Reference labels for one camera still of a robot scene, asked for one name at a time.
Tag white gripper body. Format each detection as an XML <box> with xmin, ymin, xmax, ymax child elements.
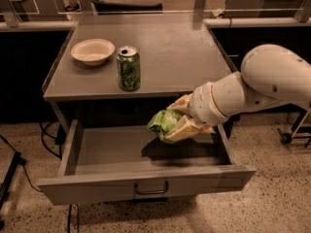
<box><xmin>188</xmin><ymin>83</ymin><xmax>228</xmax><ymax>127</ymax></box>

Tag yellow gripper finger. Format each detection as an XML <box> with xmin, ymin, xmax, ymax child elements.
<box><xmin>167</xmin><ymin>94</ymin><xmax>191</xmax><ymax>115</ymax></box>
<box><xmin>163</xmin><ymin>115</ymin><xmax>215</xmax><ymax>143</ymax></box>

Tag green rice chip bag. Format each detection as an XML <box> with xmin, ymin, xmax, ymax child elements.
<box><xmin>147</xmin><ymin>110</ymin><xmax>182</xmax><ymax>143</ymax></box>

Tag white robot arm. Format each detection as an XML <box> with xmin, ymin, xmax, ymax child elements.
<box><xmin>164</xmin><ymin>45</ymin><xmax>311</xmax><ymax>142</ymax></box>

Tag grey cabinet counter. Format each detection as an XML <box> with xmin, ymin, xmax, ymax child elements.
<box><xmin>41</xmin><ymin>12</ymin><xmax>245</xmax><ymax>138</ymax></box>

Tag grey open drawer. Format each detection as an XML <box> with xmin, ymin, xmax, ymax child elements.
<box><xmin>38</xmin><ymin>119</ymin><xmax>256</xmax><ymax>205</ymax></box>

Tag green soda can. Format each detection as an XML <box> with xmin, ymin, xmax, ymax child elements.
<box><xmin>117</xmin><ymin>46</ymin><xmax>141</xmax><ymax>91</ymax></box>

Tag black wheeled cart base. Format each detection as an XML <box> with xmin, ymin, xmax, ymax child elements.
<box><xmin>277</xmin><ymin>111</ymin><xmax>311</xmax><ymax>148</ymax></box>

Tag white railing ledge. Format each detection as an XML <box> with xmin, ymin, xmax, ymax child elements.
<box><xmin>0</xmin><ymin>17</ymin><xmax>295</xmax><ymax>33</ymax></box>

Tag white paper bowl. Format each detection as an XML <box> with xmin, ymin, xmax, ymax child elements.
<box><xmin>71</xmin><ymin>39</ymin><xmax>115</xmax><ymax>66</ymax></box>

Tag black stand base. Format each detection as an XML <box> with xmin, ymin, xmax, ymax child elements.
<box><xmin>0</xmin><ymin>152</ymin><xmax>21</xmax><ymax>210</ymax></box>

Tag metal drawer handle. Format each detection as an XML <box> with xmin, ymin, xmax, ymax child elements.
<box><xmin>134</xmin><ymin>182</ymin><xmax>169</xmax><ymax>196</ymax></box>

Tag black power cables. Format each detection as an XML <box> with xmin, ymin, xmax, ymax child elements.
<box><xmin>40</xmin><ymin>119</ymin><xmax>67</xmax><ymax>160</ymax></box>

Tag black floor cable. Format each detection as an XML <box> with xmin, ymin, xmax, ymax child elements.
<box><xmin>0</xmin><ymin>133</ymin><xmax>44</xmax><ymax>193</ymax></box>

